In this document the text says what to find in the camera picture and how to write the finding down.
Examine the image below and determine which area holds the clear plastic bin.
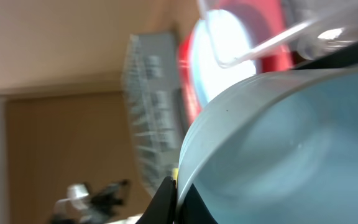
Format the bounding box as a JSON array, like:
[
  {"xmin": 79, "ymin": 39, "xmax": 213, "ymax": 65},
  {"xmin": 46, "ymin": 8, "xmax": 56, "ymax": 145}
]
[{"xmin": 197, "ymin": 0, "xmax": 358, "ymax": 69}]

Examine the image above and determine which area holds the light blue small bowl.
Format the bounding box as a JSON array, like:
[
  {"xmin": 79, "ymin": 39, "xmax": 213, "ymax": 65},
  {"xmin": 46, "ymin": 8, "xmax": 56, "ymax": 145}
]
[{"xmin": 177, "ymin": 68, "xmax": 358, "ymax": 223}]

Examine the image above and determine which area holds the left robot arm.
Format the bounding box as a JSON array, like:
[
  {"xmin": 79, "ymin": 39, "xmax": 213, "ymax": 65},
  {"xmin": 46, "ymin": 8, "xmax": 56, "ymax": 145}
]
[{"xmin": 48, "ymin": 179, "xmax": 131, "ymax": 224}]

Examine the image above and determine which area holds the grey plastic dishwasher rack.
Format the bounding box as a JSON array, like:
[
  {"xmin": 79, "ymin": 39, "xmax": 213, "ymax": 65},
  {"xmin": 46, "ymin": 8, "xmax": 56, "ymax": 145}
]
[{"xmin": 122, "ymin": 32, "xmax": 188, "ymax": 195}]

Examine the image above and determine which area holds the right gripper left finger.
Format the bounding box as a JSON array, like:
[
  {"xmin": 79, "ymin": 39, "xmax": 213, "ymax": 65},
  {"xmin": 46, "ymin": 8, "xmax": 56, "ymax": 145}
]
[{"xmin": 136, "ymin": 176, "xmax": 177, "ymax": 224}]

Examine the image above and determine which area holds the light blue round plate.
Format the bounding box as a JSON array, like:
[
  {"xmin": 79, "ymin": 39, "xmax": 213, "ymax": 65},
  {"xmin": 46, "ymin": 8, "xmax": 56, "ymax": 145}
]
[{"xmin": 190, "ymin": 9, "xmax": 260, "ymax": 107}]

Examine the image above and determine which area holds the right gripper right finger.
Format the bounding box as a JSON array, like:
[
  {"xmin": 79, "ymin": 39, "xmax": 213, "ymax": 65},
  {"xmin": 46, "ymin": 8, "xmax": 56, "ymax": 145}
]
[{"xmin": 177, "ymin": 185, "xmax": 218, "ymax": 224}]

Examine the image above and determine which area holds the red plastic serving tray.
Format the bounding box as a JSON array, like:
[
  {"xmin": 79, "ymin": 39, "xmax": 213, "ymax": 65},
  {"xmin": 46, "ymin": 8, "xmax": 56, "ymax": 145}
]
[{"xmin": 178, "ymin": 0, "xmax": 293, "ymax": 123}]

